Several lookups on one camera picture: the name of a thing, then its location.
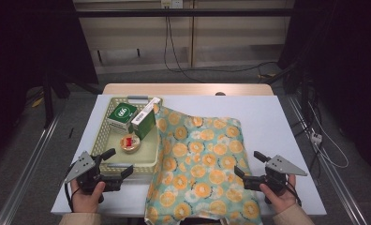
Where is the metal floor rail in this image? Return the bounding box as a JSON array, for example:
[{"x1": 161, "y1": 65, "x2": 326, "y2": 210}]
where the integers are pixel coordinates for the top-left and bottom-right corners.
[
  {"x1": 0, "y1": 112, "x2": 63, "y2": 225},
  {"x1": 286, "y1": 95, "x2": 369, "y2": 225}
]

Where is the white power strip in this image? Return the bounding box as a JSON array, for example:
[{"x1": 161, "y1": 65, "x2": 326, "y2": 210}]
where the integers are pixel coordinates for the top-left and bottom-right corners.
[{"x1": 309, "y1": 131, "x2": 323, "y2": 145}]

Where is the square green box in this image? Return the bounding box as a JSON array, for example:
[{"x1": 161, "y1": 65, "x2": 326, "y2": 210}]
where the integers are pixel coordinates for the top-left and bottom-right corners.
[{"x1": 107, "y1": 102, "x2": 139, "y2": 134}]

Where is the dark curtain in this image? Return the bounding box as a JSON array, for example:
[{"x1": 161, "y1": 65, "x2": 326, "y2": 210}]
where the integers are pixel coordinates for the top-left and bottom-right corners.
[
  {"x1": 278, "y1": 0, "x2": 371, "y2": 172},
  {"x1": 0, "y1": 0, "x2": 98, "y2": 163}
]

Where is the black wall cable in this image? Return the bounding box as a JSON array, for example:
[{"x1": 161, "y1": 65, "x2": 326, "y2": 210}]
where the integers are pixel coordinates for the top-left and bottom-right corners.
[{"x1": 163, "y1": 7, "x2": 278, "y2": 83}]

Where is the white cable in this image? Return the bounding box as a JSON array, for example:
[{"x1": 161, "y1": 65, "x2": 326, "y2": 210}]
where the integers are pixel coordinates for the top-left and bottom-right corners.
[{"x1": 308, "y1": 102, "x2": 350, "y2": 170}]

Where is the person's left hand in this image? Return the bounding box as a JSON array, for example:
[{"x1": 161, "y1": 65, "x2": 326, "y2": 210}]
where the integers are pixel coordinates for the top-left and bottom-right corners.
[{"x1": 70, "y1": 178, "x2": 107, "y2": 214}]

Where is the white wall outlet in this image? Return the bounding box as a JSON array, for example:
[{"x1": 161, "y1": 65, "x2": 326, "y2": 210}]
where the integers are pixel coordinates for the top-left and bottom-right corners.
[{"x1": 160, "y1": 0, "x2": 184, "y2": 9}]

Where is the light wooden table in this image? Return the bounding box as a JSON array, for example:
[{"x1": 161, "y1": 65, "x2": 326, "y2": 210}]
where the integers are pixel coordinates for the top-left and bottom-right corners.
[{"x1": 102, "y1": 82, "x2": 275, "y2": 97}]

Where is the black horizontal bar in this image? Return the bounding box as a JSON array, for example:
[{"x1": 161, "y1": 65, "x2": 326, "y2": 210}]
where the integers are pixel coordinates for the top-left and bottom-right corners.
[{"x1": 75, "y1": 8, "x2": 295, "y2": 18}]

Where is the orange-print cloth tote bag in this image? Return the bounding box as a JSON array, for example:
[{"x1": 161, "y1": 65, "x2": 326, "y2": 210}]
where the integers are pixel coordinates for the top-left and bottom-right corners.
[{"x1": 143, "y1": 104, "x2": 264, "y2": 225}]

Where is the tall green and white box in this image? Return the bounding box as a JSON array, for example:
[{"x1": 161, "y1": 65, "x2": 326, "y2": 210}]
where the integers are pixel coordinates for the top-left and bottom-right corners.
[{"x1": 130, "y1": 97, "x2": 162, "y2": 141}]

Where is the person's right hand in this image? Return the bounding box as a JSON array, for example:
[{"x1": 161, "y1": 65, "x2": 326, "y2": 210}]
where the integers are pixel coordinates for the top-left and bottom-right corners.
[{"x1": 259, "y1": 173, "x2": 299, "y2": 215}]

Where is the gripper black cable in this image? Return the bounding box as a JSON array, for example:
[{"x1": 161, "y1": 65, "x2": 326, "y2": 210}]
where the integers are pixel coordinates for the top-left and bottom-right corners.
[
  {"x1": 286, "y1": 179, "x2": 303, "y2": 207},
  {"x1": 64, "y1": 181, "x2": 77, "y2": 214}
]

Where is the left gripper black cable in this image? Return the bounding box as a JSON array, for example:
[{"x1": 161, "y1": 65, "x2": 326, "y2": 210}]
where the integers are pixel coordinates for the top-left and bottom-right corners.
[{"x1": 64, "y1": 181, "x2": 77, "y2": 214}]

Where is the dark metal stand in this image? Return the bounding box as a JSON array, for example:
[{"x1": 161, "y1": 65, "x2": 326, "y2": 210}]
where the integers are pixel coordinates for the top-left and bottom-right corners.
[{"x1": 42, "y1": 71, "x2": 100, "y2": 129}]

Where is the red tape roll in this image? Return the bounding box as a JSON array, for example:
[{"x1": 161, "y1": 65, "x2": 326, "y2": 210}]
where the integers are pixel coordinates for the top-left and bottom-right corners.
[{"x1": 119, "y1": 133, "x2": 141, "y2": 154}]

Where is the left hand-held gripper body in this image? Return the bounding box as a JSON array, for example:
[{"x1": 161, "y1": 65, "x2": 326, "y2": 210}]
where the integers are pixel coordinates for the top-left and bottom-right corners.
[{"x1": 64, "y1": 150, "x2": 125, "y2": 195}]

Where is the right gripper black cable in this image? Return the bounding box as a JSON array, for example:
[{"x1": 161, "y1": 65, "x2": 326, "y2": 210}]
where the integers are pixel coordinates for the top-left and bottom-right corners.
[{"x1": 286, "y1": 179, "x2": 303, "y2": 207}]

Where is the pale green plastic basket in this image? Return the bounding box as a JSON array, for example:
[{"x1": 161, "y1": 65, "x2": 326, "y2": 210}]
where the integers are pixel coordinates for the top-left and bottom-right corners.
[{"x1": 90, "y1": 96, "x2": 164, "y2": 175}]

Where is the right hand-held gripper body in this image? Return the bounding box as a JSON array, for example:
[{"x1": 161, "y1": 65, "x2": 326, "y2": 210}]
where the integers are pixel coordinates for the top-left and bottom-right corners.
[{"x1": 243, "y1": 154, "x2": 308, "y2": 196}]

